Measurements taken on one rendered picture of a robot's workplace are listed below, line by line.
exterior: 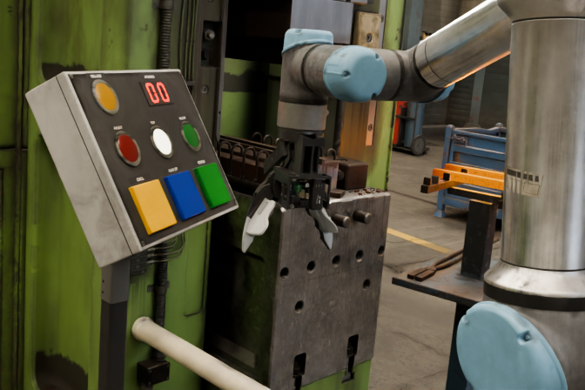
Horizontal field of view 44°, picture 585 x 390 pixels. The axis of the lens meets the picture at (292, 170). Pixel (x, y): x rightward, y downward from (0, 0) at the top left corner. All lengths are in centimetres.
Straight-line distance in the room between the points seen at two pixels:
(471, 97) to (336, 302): 932
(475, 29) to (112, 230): 57
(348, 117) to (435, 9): 894
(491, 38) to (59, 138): 61
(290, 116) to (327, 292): 74
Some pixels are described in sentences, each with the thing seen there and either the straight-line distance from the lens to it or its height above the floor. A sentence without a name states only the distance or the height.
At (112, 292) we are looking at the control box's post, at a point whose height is 82.
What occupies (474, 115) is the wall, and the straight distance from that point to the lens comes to 1095.
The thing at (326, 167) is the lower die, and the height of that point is 98.
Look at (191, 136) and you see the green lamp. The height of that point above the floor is 109.
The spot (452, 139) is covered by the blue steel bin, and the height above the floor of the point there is 61.
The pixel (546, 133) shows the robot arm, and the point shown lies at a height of 121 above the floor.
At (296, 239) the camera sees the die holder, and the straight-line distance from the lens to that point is 162.
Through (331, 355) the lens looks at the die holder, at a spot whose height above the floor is 52.
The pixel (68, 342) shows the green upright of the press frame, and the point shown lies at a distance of 196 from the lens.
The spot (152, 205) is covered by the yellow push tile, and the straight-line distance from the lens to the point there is 111.
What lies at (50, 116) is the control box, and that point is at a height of 113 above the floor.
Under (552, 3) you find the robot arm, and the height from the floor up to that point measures 132.
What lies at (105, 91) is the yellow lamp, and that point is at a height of 117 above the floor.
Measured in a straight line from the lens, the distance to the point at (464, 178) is 204.
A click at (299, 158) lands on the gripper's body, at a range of 109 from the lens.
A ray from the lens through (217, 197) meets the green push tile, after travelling 128.
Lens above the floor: 127
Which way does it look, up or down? 10 degrees down
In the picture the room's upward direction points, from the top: 5 degrees clockwise
